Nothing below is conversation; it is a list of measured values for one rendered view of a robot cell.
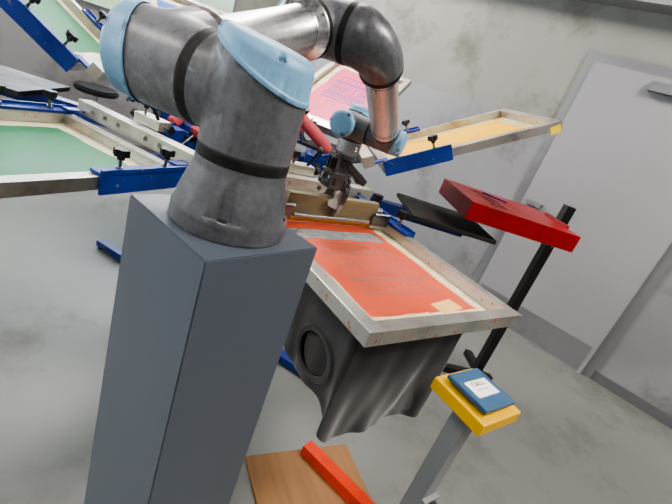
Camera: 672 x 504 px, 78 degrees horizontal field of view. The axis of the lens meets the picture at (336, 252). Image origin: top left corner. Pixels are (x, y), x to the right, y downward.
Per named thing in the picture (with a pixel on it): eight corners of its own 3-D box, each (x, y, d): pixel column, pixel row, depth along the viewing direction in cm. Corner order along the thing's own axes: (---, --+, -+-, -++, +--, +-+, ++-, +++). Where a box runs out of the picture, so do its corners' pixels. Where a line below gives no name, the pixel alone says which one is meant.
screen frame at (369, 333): (515, 326, 121) (522, 315, 119) (364, 348, 85) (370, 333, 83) (361, 211, 176) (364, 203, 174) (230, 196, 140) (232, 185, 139)
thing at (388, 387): (421, 417, 138) (479, 310, 123) (308, 453, 111) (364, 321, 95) (415, 410, 141) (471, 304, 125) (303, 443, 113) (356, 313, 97)
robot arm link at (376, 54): (419, 4, 75) (411, 134, 123) (365, -12, 78) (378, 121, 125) (392, 58, 74) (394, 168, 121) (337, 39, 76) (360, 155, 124)
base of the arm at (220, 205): (209, 254, 46) (230, 169, 43) (145, 197, 54) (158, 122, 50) (304, 243, 58) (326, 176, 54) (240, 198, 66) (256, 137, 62)
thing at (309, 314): (337, 420, 115) (385, 313, 102) (311, 427, 110) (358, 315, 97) (269, 320, 147) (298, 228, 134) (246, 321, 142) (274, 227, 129)
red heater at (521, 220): (527, 224, 254) (537, 206, 250) (570, 255, 212) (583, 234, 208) (436, 194, 243) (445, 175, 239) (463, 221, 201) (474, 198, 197)
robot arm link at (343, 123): (368, 117, 114) (378, 119, 124) (331, 104, 117) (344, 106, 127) (358, 145, 117) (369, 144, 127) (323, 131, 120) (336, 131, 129)
